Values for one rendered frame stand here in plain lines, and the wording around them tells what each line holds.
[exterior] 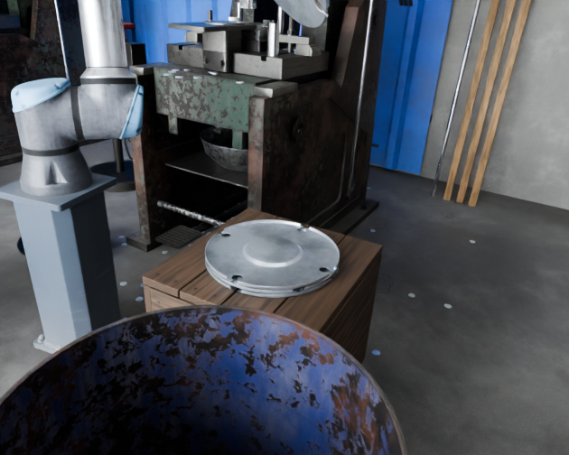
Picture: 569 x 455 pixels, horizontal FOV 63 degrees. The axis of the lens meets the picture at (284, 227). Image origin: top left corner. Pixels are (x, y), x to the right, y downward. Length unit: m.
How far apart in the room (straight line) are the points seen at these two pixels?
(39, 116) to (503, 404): 1.25
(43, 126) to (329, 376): 0.78
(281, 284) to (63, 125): 0.57
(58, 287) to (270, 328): 0.70
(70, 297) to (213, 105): 0.67
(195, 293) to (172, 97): 0.81
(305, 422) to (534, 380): 0.83
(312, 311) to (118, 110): 0.59
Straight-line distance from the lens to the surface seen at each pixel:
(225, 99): 1.42
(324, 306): 0.89
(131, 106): 1.09
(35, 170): 1.14
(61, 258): 1.18
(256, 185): 1.34
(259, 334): 0.67
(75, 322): 1.28
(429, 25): 2.55
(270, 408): 0.75
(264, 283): 0.90
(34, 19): 2.93
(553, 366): 1.51
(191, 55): 1.60
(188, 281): 0.95
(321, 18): 0.84
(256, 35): 1.56
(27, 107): 1.10
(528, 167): 2.58
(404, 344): 1.40
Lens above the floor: 0.87
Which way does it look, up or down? 27 degrees down
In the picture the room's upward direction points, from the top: 3 degrees clockwise
